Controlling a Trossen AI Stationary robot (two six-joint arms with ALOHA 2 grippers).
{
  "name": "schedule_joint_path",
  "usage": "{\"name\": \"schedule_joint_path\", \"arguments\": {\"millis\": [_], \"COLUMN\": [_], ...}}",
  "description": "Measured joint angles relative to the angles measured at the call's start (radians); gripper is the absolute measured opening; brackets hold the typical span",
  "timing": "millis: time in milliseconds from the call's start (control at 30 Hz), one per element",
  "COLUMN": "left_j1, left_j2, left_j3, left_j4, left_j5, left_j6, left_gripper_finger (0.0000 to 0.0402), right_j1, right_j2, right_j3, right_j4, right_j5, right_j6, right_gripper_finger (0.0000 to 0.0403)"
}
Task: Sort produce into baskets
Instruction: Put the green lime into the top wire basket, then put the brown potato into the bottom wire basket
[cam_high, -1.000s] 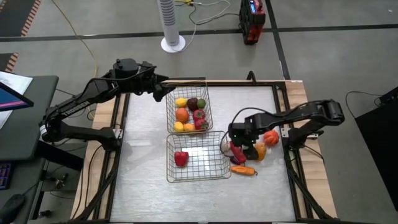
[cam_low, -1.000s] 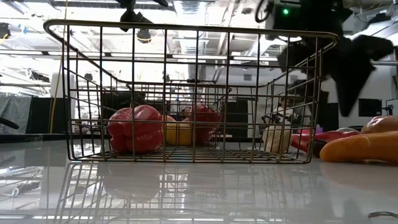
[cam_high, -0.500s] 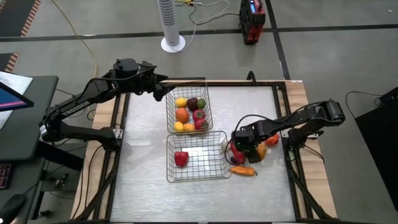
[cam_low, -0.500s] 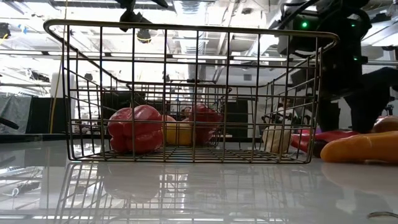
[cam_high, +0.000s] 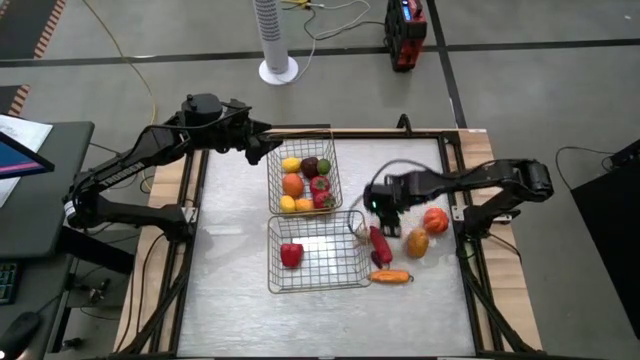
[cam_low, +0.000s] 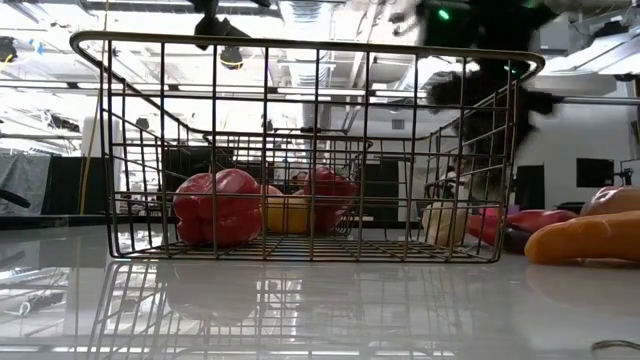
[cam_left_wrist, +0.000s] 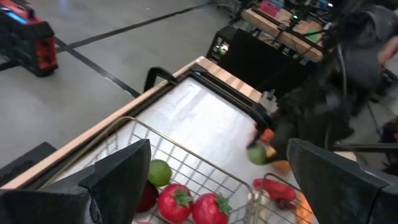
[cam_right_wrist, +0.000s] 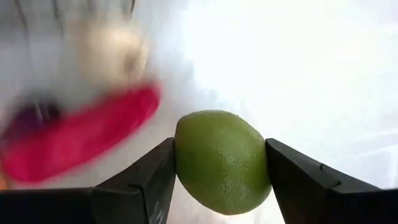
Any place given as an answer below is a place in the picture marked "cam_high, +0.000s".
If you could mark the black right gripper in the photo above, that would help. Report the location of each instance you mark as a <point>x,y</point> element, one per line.
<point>391,218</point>

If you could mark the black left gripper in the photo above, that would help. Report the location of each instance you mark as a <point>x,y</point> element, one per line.
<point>237,127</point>

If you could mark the red chili pepper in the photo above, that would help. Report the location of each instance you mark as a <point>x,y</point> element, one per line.
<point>381,245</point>

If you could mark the yellow lemon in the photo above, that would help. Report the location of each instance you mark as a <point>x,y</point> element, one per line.
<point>291,164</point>
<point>287,203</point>

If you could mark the white garlic bulb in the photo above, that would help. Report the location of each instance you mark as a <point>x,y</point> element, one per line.
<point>359,235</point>

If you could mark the orange ribbed tomato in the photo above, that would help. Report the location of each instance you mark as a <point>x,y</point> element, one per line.
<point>436,220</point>

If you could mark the orange carrot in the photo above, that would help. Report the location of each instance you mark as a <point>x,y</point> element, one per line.
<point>390,276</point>

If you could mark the orange fruit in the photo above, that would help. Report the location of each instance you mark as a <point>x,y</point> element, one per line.
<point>293,185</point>

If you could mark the dark purple plum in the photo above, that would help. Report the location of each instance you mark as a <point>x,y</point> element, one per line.
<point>309,166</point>

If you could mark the green lime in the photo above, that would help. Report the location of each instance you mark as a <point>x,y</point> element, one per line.
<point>324,166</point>

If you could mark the red strawberry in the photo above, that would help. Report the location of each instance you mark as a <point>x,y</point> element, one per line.
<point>319,184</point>

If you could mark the red apple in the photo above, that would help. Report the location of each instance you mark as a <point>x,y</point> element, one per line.
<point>325,200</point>

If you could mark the red bell pepper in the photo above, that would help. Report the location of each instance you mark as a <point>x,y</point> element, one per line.
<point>291,254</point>

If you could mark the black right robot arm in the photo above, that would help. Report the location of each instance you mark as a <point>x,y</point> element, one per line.
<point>475,177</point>

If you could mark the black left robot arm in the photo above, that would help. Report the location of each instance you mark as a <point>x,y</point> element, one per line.
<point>122,172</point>

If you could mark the white tower fan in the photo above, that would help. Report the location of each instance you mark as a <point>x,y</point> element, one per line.
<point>274,40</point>

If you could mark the red black power station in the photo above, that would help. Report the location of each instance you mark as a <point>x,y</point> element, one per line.
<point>406,40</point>

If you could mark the large black box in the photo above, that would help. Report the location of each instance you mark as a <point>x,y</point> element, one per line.
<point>610,240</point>

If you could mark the black desk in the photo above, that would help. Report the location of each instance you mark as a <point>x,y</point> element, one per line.
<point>45,200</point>

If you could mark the white paper sheet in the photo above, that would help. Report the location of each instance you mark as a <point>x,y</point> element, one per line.
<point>22,132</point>

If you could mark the computer monitor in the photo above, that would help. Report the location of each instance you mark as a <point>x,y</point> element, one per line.
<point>17,160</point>

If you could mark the black orange striped mat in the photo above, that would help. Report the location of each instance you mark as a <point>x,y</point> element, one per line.
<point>12,100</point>
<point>30,25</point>

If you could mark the black keyboard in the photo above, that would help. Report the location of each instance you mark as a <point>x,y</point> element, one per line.
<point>7,282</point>

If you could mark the black computer mouse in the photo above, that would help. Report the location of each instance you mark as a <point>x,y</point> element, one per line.
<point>17,335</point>

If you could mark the black table frame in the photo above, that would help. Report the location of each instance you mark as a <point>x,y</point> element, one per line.
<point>475,310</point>

